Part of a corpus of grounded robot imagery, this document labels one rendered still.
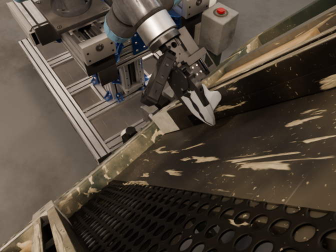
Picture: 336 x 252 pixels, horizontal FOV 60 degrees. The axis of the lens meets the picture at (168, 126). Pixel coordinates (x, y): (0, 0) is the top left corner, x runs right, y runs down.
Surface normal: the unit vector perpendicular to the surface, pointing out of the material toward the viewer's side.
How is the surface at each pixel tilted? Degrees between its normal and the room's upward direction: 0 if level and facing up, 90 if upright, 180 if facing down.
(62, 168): 0
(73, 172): 0
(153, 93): 37
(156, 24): 43
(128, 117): 0
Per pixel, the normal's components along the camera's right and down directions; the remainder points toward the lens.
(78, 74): 0.00, -0.56
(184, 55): 0.40, -0.13
